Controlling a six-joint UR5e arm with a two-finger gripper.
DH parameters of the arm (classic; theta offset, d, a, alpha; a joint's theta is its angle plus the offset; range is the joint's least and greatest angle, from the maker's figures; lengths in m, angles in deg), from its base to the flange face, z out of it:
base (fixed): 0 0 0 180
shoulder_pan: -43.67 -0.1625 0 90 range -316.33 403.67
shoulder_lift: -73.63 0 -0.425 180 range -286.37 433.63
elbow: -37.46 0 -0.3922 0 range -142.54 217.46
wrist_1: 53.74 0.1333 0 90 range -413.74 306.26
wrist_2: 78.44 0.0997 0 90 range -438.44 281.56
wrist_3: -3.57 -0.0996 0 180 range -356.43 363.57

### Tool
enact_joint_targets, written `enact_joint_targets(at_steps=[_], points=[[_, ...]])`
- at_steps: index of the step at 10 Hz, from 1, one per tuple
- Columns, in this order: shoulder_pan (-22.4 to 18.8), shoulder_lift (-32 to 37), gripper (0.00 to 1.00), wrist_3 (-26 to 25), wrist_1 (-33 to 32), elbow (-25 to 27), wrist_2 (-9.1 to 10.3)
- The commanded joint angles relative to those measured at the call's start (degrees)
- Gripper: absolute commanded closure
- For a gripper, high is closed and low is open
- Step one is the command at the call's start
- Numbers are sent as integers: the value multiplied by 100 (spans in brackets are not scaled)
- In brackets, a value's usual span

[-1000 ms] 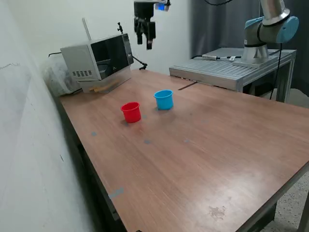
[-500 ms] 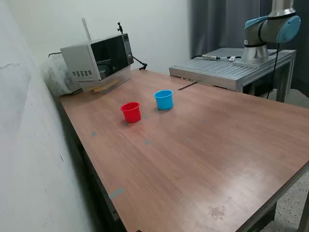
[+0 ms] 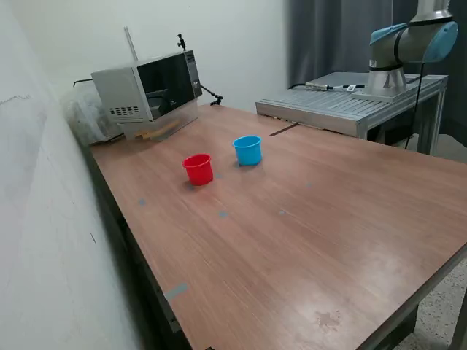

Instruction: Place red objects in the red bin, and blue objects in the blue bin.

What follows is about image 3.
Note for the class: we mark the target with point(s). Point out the clear box with wooden sticks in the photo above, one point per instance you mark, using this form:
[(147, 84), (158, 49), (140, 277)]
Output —
[(160, 129)]

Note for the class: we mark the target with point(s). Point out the white thin rod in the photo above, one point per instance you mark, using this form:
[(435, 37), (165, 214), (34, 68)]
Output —
[(130, 43)]

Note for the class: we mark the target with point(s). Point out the blue plastic cup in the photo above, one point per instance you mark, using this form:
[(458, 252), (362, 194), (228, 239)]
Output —
[(248, 155)]

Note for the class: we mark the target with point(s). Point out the dark flat strip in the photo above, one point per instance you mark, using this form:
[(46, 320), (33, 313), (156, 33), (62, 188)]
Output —
[(282, 130)]

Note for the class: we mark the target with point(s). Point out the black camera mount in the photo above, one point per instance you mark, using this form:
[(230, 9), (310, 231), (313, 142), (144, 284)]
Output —
[(181, 42)]

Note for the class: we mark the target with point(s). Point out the red plastic cup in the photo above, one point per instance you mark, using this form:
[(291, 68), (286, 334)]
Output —
[(198, 171)]

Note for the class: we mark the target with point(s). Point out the grey plastic bag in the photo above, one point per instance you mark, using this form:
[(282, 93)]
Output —
[(82, 113)]

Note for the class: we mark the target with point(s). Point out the silver microwave oven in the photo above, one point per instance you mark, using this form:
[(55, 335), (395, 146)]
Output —
[(120, 91)]

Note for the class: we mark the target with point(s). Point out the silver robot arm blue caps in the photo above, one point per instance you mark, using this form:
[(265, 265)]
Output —
[(401, 40)]

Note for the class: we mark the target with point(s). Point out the aluminium robot base table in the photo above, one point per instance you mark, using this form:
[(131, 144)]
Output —
[(346, 105)]

